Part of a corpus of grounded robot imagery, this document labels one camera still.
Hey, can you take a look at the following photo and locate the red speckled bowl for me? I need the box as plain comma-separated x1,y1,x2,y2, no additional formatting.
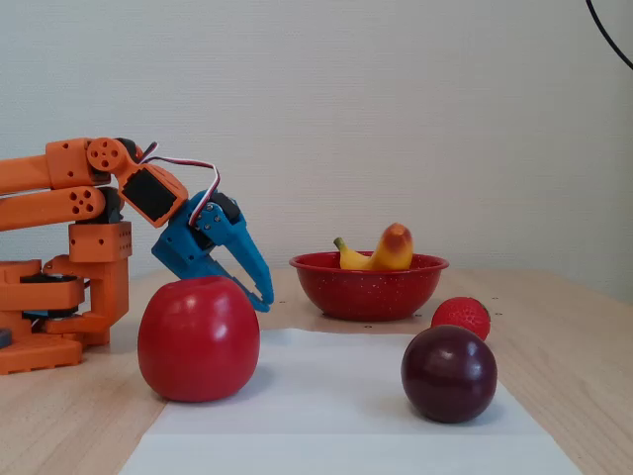
288,250,451,324

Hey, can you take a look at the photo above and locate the dark purple plum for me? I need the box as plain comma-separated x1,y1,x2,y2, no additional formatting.
400,324,498,425

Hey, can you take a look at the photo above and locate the yellow banana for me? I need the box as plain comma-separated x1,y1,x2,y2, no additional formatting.
332,222,414,272

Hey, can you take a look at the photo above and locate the orange robot base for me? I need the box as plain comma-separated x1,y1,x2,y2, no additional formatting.
0,258,86,376

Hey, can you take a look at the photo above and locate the red white black servo cable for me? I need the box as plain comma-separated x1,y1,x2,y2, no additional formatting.
139,142,223,228

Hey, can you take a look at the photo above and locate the red apple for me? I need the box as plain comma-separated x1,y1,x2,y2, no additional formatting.
136,275,262,404

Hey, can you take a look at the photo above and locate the black hanging cable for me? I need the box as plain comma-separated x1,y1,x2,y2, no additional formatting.
585,0,633,71

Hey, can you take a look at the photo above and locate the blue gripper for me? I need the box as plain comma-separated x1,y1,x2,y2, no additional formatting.
150,190,275,314

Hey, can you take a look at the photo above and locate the white paper sheet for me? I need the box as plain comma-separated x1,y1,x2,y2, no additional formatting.
145,327,551,437
117,432,586,475

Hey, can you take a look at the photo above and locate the red strawberry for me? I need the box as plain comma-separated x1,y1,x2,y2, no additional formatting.
430,296,493,343

